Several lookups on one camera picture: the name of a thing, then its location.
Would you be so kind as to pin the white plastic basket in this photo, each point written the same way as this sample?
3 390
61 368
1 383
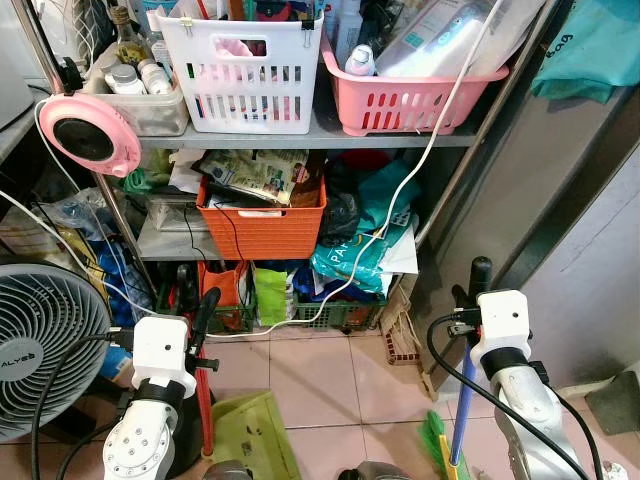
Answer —
245 95

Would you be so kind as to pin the clear plastic package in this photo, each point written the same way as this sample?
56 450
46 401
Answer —
450 40

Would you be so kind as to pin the orange shopping bag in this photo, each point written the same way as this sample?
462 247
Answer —
225 285

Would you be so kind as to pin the black round stand base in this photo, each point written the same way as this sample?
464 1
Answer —
185 450

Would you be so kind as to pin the teal cloth bag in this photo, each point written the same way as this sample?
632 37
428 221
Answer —
590 55

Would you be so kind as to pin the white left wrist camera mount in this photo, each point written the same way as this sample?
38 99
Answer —
160 350

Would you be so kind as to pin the printed paper packet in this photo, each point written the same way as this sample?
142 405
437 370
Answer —
255 175

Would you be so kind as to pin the glass oil bottle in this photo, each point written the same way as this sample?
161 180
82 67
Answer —
127 40

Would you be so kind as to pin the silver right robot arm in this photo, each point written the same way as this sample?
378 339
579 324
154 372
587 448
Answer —
525 410

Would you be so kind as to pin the green plastic crate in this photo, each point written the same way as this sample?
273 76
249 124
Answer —
345 315

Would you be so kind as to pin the small white floor object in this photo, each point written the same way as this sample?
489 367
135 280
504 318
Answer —
617 472

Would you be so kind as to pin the light green bag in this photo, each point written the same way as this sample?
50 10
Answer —
270 297

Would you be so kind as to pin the grey floor fan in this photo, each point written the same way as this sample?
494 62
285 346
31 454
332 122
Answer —
45 350

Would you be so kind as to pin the pink plastic basket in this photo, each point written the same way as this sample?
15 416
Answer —
410 105

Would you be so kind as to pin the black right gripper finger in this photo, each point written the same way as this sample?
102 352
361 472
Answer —
481 275

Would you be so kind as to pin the grey wedge block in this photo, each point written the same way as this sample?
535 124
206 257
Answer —
618 405

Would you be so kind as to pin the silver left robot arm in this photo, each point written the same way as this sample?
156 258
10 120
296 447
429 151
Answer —
140 440

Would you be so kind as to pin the grey metal shelf rack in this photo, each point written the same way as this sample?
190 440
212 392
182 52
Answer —
400 141

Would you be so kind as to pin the black plastic bag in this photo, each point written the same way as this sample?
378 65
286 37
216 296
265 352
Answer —
338 215

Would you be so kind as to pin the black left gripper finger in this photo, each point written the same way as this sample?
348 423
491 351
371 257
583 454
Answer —
207 312
186 292

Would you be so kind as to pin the teal printed plastic bag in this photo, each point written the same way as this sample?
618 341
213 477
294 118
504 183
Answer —
350 262

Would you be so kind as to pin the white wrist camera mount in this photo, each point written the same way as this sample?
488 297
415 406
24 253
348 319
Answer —
503 325
160 350

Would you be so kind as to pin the brown lattice crate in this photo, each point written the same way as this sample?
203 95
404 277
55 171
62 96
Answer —
402 330

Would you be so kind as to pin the white spray bottle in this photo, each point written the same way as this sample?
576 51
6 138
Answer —
360 62

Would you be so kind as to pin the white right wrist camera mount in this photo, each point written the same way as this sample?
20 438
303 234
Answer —
503 325

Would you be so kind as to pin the grey right robot leg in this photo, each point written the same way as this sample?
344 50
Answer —
370 472

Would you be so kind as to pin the orange plastic basket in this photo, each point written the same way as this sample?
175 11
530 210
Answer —
260 235

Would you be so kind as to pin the clear plastic container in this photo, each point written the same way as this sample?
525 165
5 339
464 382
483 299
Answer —
160 115

